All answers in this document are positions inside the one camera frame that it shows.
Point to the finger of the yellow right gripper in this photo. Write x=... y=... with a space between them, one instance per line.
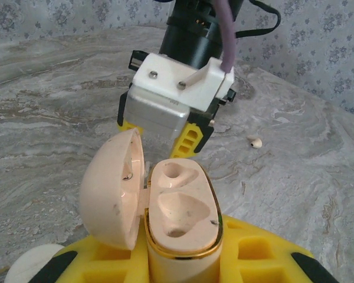
x=127 y=126
x=188 y=141

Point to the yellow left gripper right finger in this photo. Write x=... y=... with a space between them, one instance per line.
x=253 y=259

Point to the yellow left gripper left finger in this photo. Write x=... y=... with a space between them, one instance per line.
x=106 y=265

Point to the cream earbud charging case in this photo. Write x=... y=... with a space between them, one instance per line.
x=194 y=236

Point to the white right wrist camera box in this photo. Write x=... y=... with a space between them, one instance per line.
x=171 y=79

